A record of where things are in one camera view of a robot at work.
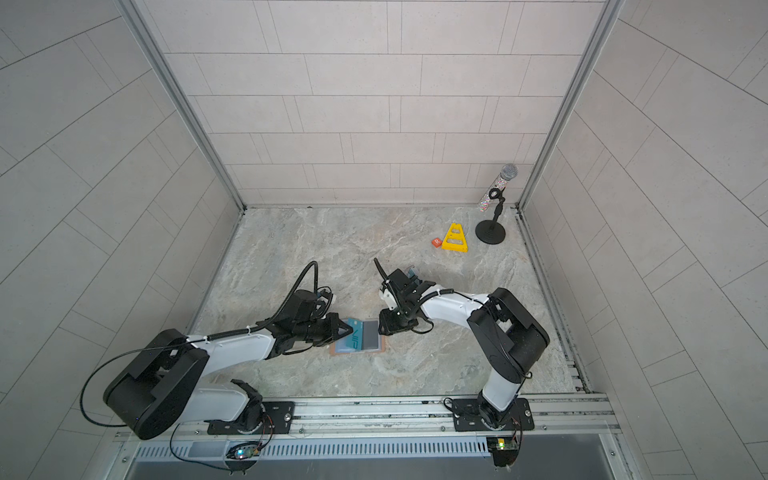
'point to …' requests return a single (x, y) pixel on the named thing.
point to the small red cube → (436, 242)
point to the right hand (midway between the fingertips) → (383, 332)
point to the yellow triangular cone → (455, 239)
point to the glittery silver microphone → (508, 172)
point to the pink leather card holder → (373, 342)
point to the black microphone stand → (492, 232)
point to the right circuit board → (504, 449)
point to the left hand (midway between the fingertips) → (360, 329)
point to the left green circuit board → (241, 452)
